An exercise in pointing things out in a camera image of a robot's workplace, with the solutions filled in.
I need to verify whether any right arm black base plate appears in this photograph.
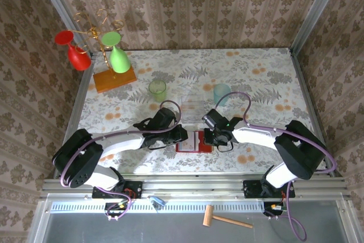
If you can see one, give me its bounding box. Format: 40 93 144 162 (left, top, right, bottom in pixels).
243 179 296 199

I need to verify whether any clear acrylic card stand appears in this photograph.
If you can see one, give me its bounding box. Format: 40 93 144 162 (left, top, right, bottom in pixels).
180 88 205 125

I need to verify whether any orange wooden rack base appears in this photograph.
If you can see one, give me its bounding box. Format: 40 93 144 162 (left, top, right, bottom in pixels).
93 65 137 94

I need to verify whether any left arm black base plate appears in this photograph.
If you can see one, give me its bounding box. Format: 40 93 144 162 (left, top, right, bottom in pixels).
92 180 143 199

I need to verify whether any blue translucent plastic cup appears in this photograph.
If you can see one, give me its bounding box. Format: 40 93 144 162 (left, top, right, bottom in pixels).
213 83 231 106

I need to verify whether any green plastic wine glass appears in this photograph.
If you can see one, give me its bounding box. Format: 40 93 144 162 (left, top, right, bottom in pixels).
101 31 131 73

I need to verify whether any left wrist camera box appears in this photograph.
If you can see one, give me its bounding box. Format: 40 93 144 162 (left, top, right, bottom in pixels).
153 107 179 130

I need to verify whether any green translucent plastic cup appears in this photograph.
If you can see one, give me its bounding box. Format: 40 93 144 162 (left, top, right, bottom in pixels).
148 79 167 102

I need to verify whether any red plastic wine glass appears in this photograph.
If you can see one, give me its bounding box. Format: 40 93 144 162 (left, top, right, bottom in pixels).
55 30 92 72

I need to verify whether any red leather card holder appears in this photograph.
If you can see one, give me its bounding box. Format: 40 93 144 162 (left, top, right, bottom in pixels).
175 130 214 154

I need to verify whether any wooden mallet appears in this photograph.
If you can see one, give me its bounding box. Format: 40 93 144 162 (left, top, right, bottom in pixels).
202 204 254 229

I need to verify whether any blue white clip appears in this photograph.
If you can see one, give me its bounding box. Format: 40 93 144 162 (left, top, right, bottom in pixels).
148 195 167 209

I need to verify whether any aluminium table edge rail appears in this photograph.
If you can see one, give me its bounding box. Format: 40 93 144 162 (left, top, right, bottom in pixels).
39 172 353 200

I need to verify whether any grey metal shelf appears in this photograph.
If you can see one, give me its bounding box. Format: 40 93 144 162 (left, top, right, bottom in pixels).
28 194 364 243

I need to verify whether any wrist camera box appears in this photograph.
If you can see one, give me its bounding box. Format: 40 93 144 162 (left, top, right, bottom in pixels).
201 108 227 131
153 107 179 130

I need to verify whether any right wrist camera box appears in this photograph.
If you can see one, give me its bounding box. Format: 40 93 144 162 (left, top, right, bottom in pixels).
201 108 227 131

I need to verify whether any gold wire glass rack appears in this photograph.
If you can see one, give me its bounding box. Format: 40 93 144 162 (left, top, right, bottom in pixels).
73 9 126 80

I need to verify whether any pink plastic card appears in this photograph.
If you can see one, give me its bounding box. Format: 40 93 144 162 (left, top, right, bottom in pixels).
177 131 197 151

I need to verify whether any aluminium corner post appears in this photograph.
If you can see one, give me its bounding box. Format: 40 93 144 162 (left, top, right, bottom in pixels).
289 0 347 55
31 0 94 56

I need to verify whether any perforated metal cable strip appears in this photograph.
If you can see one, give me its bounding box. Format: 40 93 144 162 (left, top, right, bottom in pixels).
50 200 265 214

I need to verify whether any black connector block with wires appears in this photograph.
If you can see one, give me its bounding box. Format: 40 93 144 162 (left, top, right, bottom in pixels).
105 202 130 217
263 201 288 217

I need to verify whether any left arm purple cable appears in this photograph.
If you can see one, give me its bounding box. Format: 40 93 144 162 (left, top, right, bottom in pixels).
61 100 183 223

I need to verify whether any aluminium table side rail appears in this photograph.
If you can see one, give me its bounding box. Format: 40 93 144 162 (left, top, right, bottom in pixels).
53 51 99 180
288 47 336 178

